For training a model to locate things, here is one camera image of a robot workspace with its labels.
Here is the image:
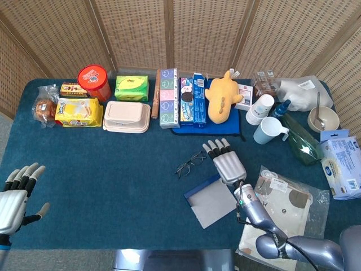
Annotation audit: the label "dark blue bottle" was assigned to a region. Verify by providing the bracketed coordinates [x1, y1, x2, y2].
[271, 99, 292, 119]

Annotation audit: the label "yellow plush toy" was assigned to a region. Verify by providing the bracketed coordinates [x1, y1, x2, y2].
[204, 70, 245, 124]

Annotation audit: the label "wicker folding screen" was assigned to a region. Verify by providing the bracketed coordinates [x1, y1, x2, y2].
[0, 0, 361, 139]

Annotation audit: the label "wooden rolling pin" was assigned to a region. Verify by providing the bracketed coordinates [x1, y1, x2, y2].
[151, 69, 161, 120]

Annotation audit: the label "white garment in clear bag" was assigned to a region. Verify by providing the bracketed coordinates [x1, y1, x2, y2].
[236, 165, 330, 269]

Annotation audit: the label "beige bowl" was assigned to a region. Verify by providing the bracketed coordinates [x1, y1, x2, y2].
[307, 106, 340, 132]

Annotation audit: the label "stack of white paper cups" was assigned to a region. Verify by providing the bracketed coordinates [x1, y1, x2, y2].
[245, 94, 275, 126]

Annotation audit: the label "dark robot base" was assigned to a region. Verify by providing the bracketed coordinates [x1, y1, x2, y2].
[112, 248, 235, 271]

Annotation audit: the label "white blue wet wipes pack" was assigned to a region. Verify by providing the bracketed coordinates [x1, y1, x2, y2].
[320, 135, 361, 200]

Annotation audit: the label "blue sandwich cookie box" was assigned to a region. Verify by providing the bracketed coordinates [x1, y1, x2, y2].
[179, 77, 195, 126]

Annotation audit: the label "bread in clear bag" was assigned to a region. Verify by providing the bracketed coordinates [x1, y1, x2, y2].
[32, 84, 60, 129]

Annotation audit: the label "small white box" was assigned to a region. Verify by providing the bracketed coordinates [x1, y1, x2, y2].
[234, 84, 254, 111]

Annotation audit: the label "blue cloth mat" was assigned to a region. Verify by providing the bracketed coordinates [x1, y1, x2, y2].
[171, 78, 246, 142]

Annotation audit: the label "yellow biscuit pack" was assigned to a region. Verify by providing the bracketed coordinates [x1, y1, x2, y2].
[55, 97, 104, 128]

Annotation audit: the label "pastel pocket tissue multipack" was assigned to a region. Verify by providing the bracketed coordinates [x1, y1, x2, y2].
[159, 68, 181, 129]

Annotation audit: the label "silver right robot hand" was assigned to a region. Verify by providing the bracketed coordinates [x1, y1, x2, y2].
[202, 138, 246, 186]

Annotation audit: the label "light blue mug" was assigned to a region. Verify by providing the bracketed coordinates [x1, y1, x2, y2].
[253, 116, 290, 145]

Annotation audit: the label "thin-framed eyeglasses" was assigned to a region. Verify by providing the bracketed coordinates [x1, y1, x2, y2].
[174, 151, 208, 178]

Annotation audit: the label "metal spoon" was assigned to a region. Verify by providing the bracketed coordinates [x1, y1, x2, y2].
[315, 91, 327, 130]

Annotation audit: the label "dark blue long carton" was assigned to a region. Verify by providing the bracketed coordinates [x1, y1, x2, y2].
[192, 72, 209, 126]

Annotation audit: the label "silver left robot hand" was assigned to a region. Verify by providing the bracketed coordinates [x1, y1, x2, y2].
[0, 162, 51, 235]

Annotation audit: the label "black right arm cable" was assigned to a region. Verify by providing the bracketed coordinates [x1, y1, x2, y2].
[235, 208, 321, 268]

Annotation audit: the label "orange tub with red lid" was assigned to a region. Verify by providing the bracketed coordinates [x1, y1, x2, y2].
[77, 64, 112, 103]

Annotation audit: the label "small red brown snack box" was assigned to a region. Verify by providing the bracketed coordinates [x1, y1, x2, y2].
[59, 82, 91, 99]

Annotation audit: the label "blue glasses case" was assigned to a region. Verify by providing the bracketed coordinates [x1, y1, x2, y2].
[184, 174, 240, 229]

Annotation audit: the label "white plastic bag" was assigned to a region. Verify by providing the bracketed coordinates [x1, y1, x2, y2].
[275, 75, 335, 112]

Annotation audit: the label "beige lunch box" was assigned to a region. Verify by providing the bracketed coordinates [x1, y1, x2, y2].
[102, 100, 152, 134]

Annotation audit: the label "green tissue pack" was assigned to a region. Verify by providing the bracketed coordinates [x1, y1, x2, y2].
[114, 75, 149, 103]

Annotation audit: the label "light blue carton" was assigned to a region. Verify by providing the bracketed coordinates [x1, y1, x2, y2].
[319, 129, 350, 142]

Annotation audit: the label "green glass bottle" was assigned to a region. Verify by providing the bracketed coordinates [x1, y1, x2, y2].
[280, 112, 325, 166]

